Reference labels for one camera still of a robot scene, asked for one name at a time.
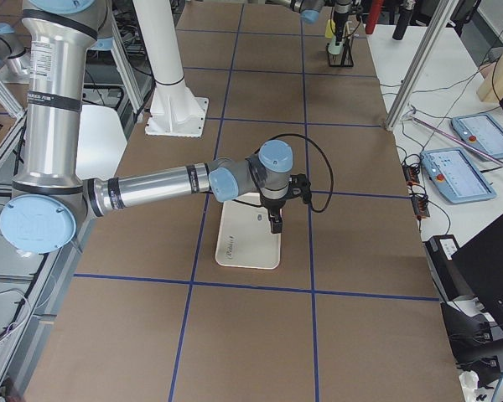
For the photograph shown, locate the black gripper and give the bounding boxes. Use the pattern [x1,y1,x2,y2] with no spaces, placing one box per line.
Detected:
[333,0,351,44]
[260,196,286,234]

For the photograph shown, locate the light green cup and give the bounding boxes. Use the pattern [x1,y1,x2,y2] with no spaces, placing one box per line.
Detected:
[327,39,343,56]

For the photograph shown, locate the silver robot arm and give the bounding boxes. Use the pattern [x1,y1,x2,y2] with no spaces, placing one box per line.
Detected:
[272,0,353,44]
[0,1,293,254]

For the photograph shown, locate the yellow cup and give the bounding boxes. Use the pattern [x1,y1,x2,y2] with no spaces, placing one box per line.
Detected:
[324,18,336,39]

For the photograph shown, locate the cream rabbit tray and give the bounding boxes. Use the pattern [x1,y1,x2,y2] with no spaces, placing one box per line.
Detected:
[215,193,282,270]

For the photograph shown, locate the black bottle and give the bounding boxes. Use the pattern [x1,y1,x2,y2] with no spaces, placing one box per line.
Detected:
[392,0,416,41]

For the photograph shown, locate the orange terminal strip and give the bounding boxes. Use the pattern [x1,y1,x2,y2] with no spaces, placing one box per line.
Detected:
[402,162,430,221]

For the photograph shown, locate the black box white label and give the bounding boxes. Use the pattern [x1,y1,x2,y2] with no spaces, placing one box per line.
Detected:
[424,234,474,302]

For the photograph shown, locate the far teach pendant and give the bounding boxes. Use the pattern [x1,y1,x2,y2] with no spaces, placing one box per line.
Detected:
[451,113,503,159]

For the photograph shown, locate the teach pendant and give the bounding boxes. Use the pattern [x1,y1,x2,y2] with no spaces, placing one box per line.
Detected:
[451,113,503,159]
[420,147,496,204]

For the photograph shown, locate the near teach pendant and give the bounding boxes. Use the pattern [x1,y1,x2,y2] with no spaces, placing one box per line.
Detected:
[420,147,496,204]

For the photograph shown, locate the black laptop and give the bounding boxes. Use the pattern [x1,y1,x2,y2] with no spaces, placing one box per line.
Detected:
[452,214,503,330]

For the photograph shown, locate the black wire cup rack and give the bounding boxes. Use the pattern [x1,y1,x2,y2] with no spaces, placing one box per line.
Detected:
[325,22,355,68]

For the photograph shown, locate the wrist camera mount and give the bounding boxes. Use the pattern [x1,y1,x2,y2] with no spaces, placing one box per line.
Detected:
[287,173,312,205]

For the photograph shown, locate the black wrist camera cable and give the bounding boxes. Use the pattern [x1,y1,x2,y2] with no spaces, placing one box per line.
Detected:
[266,132,335,214]

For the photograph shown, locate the aluminium frame post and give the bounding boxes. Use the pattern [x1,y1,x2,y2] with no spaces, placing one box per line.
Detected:
[384,0,459,131]

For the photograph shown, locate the white pedestal column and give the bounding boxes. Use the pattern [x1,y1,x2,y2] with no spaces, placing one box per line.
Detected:
[133,0,209,137]

